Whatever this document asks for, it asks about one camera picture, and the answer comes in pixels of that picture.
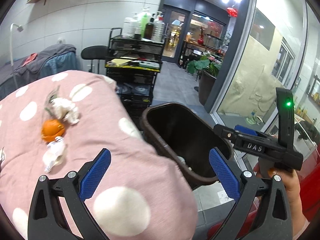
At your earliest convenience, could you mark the dark brown bottle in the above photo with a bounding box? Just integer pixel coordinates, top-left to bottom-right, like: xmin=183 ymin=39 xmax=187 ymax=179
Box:
xmin=144 ymin=17 xmax=154 ymax=40

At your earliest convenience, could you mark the right hand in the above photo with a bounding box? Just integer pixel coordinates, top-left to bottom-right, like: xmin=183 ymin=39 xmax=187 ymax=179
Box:
xmin=268 ymin=168 xmax=310 ymax=239

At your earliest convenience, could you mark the brown trash bin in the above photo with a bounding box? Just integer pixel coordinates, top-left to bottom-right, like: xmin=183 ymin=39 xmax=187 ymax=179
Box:
xmin=140 ymin=102 xmax=234 ymax=190

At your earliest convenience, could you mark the red cloth on bed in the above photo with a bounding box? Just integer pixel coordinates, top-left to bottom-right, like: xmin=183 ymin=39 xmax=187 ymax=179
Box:
xmin=22 ymin=53 xmax=38 ymax=67

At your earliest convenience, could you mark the clear plastic bottle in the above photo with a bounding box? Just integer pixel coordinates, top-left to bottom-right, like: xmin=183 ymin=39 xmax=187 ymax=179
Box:
xmin=151 ymin=16 xmax=164 ymax=42

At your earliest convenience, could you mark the potted green plant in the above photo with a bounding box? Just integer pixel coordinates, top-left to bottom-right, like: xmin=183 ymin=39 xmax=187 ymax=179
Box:
xmin=187 ymin=52 xmax=221 ymax=106

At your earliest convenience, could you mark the green bottle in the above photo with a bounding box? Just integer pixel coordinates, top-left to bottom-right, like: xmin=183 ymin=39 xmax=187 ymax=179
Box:
xmin=140 ymin=12 xmax=150 ymax=38

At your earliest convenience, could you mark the dark blue massage bed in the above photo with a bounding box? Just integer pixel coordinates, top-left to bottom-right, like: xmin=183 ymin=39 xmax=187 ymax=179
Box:
xmin=1 ymin=44 xmax=81 ymax=99

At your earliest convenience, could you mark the white pump bottle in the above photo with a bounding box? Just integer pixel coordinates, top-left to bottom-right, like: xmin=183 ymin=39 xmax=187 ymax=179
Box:
xmin=122 ymin=17 xmax=133 ymax=38

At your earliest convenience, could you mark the white tissue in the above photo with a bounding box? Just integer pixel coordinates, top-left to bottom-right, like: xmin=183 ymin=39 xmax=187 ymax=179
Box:
xmin=49 ymin=98 xmax=80 ymax=125

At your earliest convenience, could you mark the red hanging ornament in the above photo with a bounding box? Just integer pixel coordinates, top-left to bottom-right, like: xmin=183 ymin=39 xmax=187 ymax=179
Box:
xmin=227 ymin=7 xmax=238 ymax=18

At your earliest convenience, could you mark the clear green snack wrapper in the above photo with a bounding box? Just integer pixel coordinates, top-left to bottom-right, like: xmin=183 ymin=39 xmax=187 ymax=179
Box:
xmin=44 ymin=85 xmax=60 ymax=116

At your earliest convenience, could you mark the black metal cart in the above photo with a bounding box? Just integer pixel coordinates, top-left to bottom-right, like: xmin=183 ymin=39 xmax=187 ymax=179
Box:
xmin=105 ymin=28 xmax=164 ymax=118

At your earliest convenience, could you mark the orange peel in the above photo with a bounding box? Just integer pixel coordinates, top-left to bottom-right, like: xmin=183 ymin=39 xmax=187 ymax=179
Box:
xmin=41 ymin=119 xmax=65 ymax=142

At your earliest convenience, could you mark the pink polka dot blanket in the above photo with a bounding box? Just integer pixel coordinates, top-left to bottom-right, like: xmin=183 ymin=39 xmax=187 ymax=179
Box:
xmin=1 ymin=70 xmax=198 ymax=239

